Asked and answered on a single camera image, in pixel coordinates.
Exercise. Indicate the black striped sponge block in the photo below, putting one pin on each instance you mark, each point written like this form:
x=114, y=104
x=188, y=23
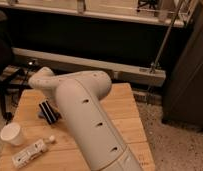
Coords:
x=49, y=113

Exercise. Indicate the clear plastic bottle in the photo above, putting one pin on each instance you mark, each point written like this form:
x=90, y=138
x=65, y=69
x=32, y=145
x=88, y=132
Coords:
x=32, y=151

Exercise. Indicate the black office chair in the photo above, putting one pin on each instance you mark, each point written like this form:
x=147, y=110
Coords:
x=6, y=58

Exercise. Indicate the dark cabinet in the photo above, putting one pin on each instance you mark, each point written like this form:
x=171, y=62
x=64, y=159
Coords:
x=182, y=99

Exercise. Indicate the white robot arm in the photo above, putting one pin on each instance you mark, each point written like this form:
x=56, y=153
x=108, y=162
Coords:
x=77, y=98

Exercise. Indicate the metal pole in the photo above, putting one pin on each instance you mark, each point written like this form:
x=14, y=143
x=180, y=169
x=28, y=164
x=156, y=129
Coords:
x=155, y=63

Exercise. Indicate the white paper cup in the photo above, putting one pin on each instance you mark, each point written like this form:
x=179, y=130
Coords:
x=12, y=133

